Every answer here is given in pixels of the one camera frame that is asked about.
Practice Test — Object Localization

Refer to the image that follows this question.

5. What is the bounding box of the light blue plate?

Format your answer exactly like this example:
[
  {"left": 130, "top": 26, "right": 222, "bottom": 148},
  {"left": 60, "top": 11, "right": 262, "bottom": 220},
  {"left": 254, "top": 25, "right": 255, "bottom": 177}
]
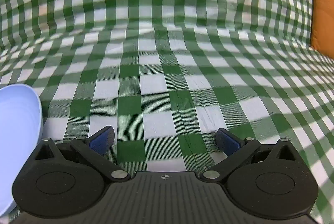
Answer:
[{"left": 0, "top": 84, "right": 44, "bottom": 217}]

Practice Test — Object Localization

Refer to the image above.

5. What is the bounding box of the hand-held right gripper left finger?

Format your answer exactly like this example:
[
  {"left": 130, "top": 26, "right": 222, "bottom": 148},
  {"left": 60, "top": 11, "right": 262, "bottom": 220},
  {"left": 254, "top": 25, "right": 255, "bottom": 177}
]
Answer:
[{"left": 34, "top": 125, "right": 131, "bottom": 183}]

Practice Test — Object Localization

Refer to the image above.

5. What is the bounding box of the green white checkered cloth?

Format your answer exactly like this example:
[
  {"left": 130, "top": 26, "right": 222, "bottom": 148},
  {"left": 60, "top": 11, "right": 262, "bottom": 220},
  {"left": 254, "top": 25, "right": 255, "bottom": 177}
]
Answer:
[{"left": 0, "top": 0, "right": 334, "bottom": 224}]

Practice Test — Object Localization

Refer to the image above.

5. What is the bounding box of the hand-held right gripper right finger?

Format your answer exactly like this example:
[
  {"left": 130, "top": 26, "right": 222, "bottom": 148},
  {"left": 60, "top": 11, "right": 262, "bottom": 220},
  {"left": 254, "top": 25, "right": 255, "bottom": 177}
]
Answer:
[{"left": 200, "top": 128, "right": 298, "bottom": 184}]

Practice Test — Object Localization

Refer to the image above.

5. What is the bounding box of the orange cushion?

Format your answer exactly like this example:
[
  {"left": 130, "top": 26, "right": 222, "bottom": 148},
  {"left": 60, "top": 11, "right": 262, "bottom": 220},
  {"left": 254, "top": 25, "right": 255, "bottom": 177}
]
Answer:
[{"left": 310, "top": 0, "right": 334, "bottom": 59}]

